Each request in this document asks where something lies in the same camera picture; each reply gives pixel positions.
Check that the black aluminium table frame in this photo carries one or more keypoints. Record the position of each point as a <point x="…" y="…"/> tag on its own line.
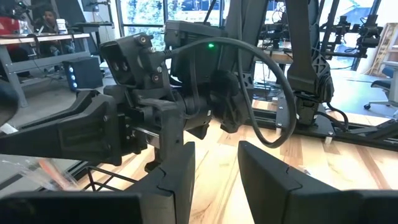
<point x="373" y="137"/>

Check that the blue office chair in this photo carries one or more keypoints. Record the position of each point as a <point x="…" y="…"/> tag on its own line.
<point x="381" y="85"/>

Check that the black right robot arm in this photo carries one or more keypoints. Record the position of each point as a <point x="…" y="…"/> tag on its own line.
<point x="199" y="65"/>

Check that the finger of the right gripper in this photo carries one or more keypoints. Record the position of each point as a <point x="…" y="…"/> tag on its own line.
<point x="172" y="130"/>
<point x="77" y="133"/>

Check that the black computer tower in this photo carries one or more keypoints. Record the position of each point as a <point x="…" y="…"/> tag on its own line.
<point x="87" y="74"/>

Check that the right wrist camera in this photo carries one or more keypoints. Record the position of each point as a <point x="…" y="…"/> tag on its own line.
<point x="124" y="59"/>

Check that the wooden frame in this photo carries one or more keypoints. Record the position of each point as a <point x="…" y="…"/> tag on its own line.
<point x="384" y="43"/>

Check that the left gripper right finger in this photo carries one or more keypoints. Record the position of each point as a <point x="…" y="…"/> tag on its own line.
<point x="311" y="208"/>

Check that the grey workbench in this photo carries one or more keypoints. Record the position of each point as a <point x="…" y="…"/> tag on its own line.
<point x="46" y="38"/>

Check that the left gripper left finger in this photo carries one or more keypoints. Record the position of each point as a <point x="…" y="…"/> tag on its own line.
<point x="124" y="208"/>

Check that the red object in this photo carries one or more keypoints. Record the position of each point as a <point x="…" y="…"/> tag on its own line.
<point x="9" y="25"/>

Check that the person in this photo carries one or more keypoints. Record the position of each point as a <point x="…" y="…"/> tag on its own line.
<point x="48" y="21"/>

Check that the orange toothbrush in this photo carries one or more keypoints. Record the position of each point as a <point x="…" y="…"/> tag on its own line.
<point x="51" y="169"/>

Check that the background robot rig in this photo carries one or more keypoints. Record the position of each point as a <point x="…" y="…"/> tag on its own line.
<point x="357" y="31"/>

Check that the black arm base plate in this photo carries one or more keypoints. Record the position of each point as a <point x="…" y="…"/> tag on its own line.
<point x="323" y="124"/>

